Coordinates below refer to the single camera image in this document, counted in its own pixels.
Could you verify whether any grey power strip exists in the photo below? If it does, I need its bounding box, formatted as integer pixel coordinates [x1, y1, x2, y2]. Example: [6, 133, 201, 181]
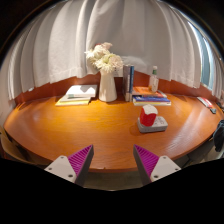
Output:
[137, 115, 169, 134]

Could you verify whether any red flat book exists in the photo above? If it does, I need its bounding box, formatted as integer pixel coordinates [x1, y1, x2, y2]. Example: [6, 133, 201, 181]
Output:
[155, 89, 168, 99]

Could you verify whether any blue flat book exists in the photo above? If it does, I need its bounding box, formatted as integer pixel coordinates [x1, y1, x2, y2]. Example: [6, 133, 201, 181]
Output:
[132, 95, 172, 107]

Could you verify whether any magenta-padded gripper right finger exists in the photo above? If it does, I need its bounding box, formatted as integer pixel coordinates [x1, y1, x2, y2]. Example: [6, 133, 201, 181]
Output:
[132, 144, 182, 186]

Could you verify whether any white curtain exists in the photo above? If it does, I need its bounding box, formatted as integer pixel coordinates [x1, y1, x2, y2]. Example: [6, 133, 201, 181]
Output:
[0, 0, 224, 116]

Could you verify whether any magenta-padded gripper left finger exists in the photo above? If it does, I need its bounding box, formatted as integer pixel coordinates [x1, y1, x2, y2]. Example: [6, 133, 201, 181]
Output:
[44, 144, 95, 187]

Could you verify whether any clear bottle green cap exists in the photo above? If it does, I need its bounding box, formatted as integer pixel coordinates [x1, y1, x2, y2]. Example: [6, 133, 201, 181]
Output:
[148, 65, 160, 93]

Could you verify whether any glass window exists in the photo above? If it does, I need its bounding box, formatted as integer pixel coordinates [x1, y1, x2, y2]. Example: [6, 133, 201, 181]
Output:
[189, 23, 215, 91]

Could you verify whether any red booklet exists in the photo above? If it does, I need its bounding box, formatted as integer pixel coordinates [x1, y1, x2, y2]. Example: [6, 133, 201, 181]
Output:
[196, 96, 214, 109]

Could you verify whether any yellow flat book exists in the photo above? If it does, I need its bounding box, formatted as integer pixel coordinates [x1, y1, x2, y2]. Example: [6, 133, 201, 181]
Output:
[55, 95, 92, 107]

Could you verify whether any wooden chair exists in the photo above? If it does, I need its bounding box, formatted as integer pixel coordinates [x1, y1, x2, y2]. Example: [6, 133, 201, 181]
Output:
[0, 128, 38, 165]

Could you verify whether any orange flat book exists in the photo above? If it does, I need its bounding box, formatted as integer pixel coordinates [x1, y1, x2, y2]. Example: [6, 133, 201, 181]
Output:
[131, 86, 161, 99]

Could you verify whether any red and white charger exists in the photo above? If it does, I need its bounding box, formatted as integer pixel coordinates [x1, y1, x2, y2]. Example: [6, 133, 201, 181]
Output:
[139, 104, 159, 127]

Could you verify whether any dark bag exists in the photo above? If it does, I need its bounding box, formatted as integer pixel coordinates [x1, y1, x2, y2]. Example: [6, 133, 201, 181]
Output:
[213, 119, 224, 153]

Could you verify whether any white ceramic vase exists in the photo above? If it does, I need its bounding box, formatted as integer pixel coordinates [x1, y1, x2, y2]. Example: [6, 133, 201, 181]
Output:
[98, 69, 118, 103]

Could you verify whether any grey standing book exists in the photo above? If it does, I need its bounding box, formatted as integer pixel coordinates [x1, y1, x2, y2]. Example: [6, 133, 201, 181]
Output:
[121, 64, 132, 102]

